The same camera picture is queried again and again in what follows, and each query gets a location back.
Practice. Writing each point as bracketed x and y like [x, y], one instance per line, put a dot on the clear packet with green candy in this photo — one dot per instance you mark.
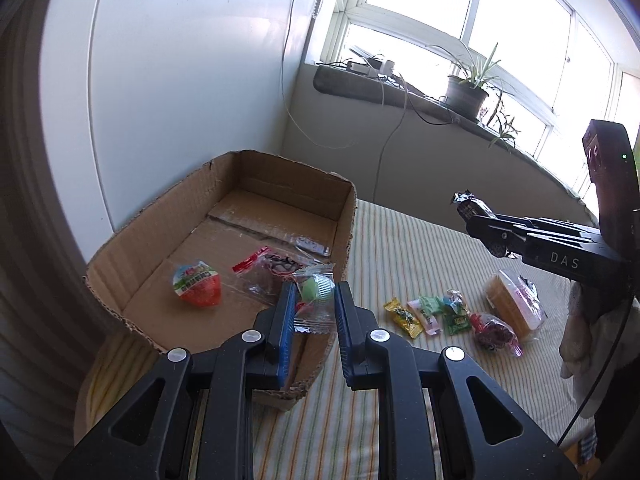
[315, 292]

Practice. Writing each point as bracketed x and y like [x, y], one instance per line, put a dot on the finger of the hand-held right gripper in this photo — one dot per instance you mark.
[545, 224]
[495, 240]

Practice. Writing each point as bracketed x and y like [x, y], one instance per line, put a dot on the yellow candy packet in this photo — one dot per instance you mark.
[404, 317]

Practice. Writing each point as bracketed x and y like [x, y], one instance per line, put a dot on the clear red-edged snack packet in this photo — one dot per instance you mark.
[265, 270]

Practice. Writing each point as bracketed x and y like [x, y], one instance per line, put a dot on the light green candy packet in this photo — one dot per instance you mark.
[434, 304]

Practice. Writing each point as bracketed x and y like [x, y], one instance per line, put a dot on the white window frame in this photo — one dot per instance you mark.
[345, 5]

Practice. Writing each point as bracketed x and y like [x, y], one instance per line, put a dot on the sandwich bread packet pink label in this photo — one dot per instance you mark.
[515, 305]

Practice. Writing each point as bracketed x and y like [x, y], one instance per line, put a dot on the potted spider plant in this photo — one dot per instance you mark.
[465, 97]

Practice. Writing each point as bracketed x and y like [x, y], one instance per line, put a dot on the white power adapter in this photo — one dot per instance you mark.
[385, 67]

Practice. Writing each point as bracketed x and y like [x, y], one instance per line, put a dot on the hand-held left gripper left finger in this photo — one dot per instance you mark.
[287, 325]

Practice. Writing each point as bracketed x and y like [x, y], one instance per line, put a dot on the strawberry-shaped red snack packet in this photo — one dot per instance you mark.
[197, 287]

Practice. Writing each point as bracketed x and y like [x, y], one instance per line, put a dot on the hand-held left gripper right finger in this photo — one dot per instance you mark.
[342, 330]

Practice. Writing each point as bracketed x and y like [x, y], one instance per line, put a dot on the person's right hand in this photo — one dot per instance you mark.
[575, 340]

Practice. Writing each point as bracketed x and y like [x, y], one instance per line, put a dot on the grey windowsill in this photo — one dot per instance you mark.
[350, 87]

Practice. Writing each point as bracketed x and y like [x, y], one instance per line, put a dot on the clear packet of red dates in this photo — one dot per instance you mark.
[492, 332]

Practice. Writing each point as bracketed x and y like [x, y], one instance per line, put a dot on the dark brown snack packet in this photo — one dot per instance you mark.
[472, 206]

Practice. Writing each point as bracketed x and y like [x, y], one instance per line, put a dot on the cardboard box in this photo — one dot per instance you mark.
[150, 260]

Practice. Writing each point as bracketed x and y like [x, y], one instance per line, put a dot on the striped tablecloth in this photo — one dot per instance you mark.
[400, 260]

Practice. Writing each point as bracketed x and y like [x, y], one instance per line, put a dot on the pink candy packet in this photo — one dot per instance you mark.
[426, 321]

